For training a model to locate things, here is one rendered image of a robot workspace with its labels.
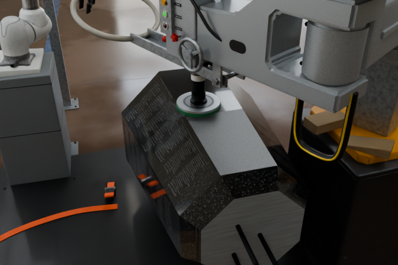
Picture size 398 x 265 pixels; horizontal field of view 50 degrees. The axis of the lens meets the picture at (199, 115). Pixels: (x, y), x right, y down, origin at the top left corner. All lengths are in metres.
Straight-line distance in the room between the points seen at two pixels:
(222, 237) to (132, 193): 1.23
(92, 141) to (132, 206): 0.88
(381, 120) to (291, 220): 0.67
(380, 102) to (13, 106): 2.09
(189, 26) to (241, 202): 0.74
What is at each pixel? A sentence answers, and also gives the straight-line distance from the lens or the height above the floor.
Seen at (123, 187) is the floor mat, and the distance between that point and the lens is 2.94.
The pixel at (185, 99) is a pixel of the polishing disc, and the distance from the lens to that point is 2.07.
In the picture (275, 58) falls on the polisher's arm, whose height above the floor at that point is 1.29.
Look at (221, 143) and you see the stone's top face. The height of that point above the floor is 0.85.
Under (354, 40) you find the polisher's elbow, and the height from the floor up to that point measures 1.43.
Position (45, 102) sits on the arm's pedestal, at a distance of 2.81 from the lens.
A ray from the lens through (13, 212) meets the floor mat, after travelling 2.97.
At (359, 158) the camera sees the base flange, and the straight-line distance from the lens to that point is 2.02.
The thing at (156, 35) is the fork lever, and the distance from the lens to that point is 2.25.
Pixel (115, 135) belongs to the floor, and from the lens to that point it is 3.50.
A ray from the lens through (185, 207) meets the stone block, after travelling 1.73.
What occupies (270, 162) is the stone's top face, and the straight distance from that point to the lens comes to 1.75.
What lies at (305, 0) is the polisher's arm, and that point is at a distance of 1.38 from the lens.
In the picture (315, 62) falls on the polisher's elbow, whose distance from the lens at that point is 1.42.
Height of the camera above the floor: 1.89
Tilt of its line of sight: 31 degrees down
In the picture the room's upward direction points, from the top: straight up
